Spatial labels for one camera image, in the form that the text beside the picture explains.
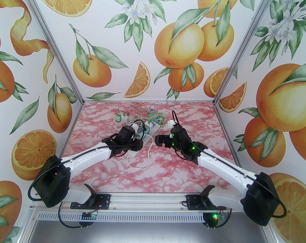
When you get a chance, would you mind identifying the perforated metal strip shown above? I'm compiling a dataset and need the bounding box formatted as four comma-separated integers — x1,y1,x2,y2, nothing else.
33,212,261,222

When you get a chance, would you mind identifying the white power strip cable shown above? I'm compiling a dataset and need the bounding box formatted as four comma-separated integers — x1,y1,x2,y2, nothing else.
126,135,155,169

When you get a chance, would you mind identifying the pink wire bundle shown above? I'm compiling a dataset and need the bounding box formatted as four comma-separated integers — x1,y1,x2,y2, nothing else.
125,102,156,116

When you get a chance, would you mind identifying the black base cable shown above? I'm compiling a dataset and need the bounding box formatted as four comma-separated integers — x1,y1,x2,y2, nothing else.
58,201,98,229
207,208,232,229

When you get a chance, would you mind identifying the black right base cable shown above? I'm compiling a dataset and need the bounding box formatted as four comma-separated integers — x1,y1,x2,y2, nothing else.
207,208,232,229

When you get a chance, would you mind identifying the aluminium frame post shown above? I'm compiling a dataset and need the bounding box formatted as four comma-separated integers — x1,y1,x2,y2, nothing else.
212,0,282,107
263,222,280,243
20,207,39,243
21,0,85,106

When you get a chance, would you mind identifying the white power strip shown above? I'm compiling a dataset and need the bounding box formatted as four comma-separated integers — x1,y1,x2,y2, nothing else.
126,120,161,162

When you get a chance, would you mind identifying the black left base cable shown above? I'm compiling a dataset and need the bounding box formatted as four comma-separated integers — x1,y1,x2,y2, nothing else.
58,201,98,229

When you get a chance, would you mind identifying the aluminium front rail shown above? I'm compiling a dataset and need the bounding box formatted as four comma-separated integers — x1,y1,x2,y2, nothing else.
29,193,247,213

